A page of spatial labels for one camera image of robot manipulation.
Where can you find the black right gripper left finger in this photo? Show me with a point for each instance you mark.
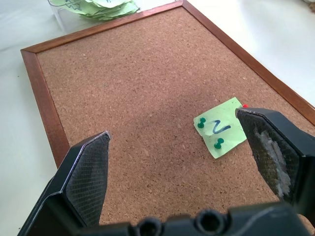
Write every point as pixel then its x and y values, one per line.
pixel 83 177

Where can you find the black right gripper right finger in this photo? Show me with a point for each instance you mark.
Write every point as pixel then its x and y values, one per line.
pixel 278 150

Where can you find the green note with blue mark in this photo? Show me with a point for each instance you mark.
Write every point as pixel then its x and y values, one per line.
pixel 225 132

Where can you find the green pushpin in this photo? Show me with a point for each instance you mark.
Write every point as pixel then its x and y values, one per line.
pixel 201 123
pixel 218 143

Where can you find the wood framed cork board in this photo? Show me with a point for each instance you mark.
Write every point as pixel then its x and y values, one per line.
pixel 147 93

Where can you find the clear plastic container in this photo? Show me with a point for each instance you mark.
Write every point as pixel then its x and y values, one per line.
pixel 61 17

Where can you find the pile of green paper notes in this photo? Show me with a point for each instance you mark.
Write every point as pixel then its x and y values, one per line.
pixel 103 8

